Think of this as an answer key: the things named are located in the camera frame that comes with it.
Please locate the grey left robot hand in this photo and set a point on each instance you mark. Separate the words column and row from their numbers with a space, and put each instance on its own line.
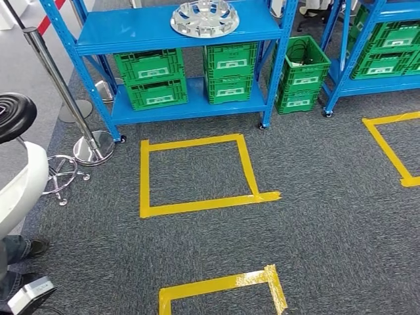
column 2, row 261

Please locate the white plastic body part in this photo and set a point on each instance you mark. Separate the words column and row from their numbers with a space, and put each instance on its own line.
column 19, row 191

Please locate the blue metal shelf rack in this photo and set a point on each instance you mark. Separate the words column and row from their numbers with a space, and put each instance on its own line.
column 148, row 26

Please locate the blue neighbouring shelf rack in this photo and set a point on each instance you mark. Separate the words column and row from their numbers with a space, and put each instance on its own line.
column 370, row 84

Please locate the black round stool seat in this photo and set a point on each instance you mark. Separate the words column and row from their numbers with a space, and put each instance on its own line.
column 13, row 115

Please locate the yellow floor tape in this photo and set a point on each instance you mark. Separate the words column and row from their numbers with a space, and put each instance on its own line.
column 144, row 174
column 203, row 287
column 384, row 150

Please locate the short red barrier belt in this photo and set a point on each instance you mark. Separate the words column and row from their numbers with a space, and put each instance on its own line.
column 49, row 19

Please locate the grey wheel hubcap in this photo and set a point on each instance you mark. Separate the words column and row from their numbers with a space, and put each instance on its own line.
column 205, row 19

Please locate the open green plastic crate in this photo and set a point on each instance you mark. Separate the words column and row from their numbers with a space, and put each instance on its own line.
column 305, row 69

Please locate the chrome stanchion post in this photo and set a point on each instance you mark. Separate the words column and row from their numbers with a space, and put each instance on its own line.
column 59, row 82

